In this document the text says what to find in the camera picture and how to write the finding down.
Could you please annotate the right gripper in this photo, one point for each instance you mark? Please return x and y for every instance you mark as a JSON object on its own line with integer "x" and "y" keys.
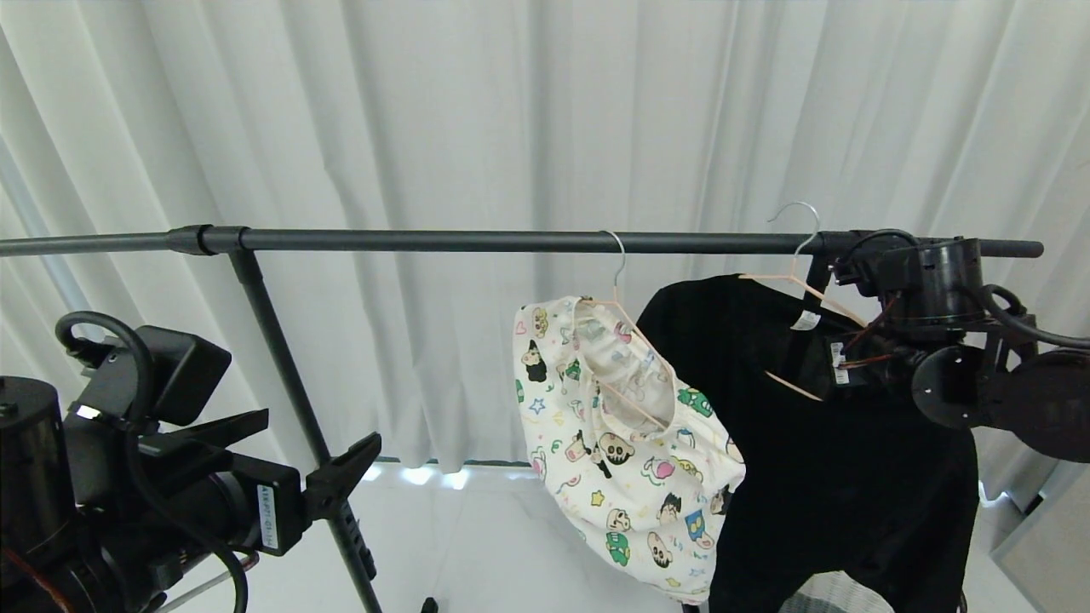
{"x": 881, "y": 362}

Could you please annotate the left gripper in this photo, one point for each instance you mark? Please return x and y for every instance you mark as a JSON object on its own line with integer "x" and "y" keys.
{"x": 213, "y": 511}

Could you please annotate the pink clothes hanger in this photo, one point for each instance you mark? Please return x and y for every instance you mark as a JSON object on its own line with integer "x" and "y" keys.
{"x": 631, "y": 323}
{"x": 817, "y": 294}

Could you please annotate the black short-sleeved shirt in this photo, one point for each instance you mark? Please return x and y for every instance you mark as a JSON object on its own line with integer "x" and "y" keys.
{"x": 817, "y": 485}

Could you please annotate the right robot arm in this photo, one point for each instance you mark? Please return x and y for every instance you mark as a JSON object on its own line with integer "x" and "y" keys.
{"x": 1052, "y": 409}

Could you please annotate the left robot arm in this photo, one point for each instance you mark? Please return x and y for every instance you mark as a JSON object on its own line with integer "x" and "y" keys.
{"x": 30, "y": 460}

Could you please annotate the black clothes rack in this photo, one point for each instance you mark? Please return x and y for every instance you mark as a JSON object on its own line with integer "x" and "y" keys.
{"x": 477, "y": 241}

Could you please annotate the cream printed garment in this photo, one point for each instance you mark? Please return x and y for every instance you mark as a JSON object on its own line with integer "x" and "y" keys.
{"x": 634, "y": 498}

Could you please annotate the white curtain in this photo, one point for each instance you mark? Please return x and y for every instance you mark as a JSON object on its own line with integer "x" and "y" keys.
{"x": 511, "y": 111}

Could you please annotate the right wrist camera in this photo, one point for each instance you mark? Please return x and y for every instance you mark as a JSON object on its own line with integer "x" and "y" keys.
{"x": 862, "y": 271}

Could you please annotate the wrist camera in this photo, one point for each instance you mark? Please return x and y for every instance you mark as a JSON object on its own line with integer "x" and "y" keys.
{"x": 183, "y": 370}
{"x": 862, "y": 271}

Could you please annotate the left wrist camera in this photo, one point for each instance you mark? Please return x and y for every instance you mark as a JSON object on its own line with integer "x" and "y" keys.
{"x": 183, "y": 370}

